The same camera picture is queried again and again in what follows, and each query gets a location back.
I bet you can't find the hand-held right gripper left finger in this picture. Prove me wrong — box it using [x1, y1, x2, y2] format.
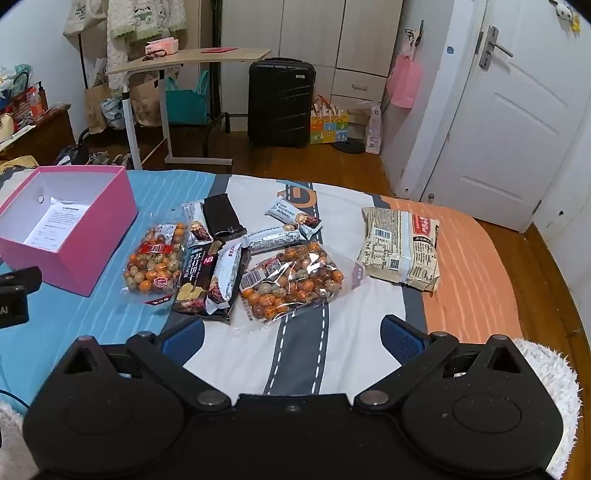
[55, 318, 232, 411]

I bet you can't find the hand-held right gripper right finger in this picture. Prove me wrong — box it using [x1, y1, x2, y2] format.
[353, 315, 529, 411]

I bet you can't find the black cracker packet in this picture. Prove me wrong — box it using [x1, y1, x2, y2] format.
[172, 242, 232, 324]

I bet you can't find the pink cardboard box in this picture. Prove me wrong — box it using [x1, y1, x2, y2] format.
[0, 165, 139, 297]

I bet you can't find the white nut bar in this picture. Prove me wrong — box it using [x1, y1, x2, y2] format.
[283, 212, 323, 241]
[243, 227, 303, 254]
[264, 198, 308, 222]
[205, 242, 244, 317]
[178, 202, 214, 245]

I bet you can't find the red label coated nuts bag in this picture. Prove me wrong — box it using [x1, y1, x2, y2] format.
[121, 222, 191, 305]

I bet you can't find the beige snack bag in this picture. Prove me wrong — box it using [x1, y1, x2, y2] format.
[358, 207, 440, 292]

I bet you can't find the clear coated nuts bag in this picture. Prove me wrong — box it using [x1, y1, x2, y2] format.
[238, 241, 346, 325]

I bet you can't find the plain black snack packet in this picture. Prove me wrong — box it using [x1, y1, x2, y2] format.
[203, 194, 247, 240]

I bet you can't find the white printed paper sheet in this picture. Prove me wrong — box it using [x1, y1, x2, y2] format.
[23, 196, 89, 253]

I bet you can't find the white fuzzy cloth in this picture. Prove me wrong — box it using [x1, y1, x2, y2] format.
[512, 339, 583, 480]
[0, 401, 40, 480]

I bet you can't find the yellow blanket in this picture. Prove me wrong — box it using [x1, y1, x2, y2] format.
[0, 156, 40, 174]

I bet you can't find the wooden nightstand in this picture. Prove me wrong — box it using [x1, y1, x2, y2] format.
[0, 104, 75, 164]

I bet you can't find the orange pump bottle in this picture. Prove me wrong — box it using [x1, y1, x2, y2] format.
[31, 82, 49, 114]

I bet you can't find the brown paper bag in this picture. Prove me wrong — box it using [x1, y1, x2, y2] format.
[84, 80, 114, 134]
[130, 76, 163, 126]

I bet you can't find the white plastic package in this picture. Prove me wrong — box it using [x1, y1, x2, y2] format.
[365, 104, 383, 154]

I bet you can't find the white printed plastic bag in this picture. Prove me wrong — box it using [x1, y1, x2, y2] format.
[100, 97, 127, 130]

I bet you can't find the black metal stand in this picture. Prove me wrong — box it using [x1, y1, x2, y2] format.
[205, 60, 232, 148]

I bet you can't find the colourful gift bag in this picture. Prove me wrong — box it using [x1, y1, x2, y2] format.
[310, 97, 349, 145]

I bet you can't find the teal shopping bag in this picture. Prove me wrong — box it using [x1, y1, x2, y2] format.
[165, 69, 211, 125]

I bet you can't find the white door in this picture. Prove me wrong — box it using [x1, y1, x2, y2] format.
[406, 0, 591, 232]

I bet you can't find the black suitcase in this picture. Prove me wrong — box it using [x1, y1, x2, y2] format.
[248, 58, 316, 149]

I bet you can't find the pink hanging bag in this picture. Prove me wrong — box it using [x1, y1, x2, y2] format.
[387, 39, 423, 109]

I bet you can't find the wooden rolling side table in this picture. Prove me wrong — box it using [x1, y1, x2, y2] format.
[105, 47, 272, 171]

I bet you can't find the canvas tote bag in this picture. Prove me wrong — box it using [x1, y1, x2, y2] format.
[62, 0, 112, 47]

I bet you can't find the fuzzy hanging coat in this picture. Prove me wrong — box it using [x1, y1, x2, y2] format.
[107, 0, 188, 90]

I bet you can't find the white wardrobe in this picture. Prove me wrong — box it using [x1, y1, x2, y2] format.
[221, 0, 403, 139]

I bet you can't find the door top plush ornament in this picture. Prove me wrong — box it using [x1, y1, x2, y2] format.
[549, 0, 581, 32]

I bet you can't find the black cable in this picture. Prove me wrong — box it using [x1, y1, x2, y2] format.
[0, 390, 32, 411]

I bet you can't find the cream bag with red handles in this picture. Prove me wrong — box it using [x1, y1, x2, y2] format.
[0, 113, 24, 144]

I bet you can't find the metal door handle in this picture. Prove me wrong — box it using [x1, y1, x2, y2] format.
[479, 25, 514, 70]

